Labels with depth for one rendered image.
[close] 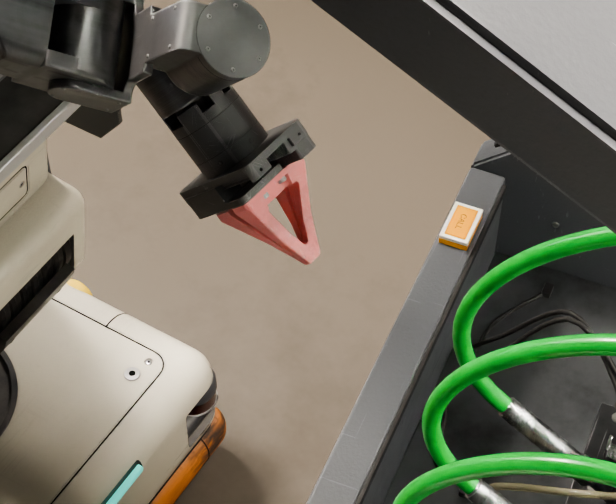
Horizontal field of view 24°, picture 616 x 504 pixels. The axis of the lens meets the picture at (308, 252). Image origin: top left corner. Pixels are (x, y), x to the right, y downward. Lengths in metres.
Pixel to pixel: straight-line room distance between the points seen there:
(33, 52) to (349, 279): 1.71
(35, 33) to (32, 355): 1.27
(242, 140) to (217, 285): 1.60
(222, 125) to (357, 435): 0.38
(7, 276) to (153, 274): 1.03
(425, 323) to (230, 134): 0.41
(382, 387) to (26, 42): 0.52
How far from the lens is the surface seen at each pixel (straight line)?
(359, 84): 3.02
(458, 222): 1.47
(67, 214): 1.73
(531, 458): 0.91
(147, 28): 1.03
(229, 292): 2.65
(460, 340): 1.10
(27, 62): 1.02
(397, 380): 1.36
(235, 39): 1.00
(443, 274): 1.44
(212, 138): 1.07
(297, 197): 1.11
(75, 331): 2.26
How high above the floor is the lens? 2.06
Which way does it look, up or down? 50 degrees down
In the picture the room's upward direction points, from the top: straight up
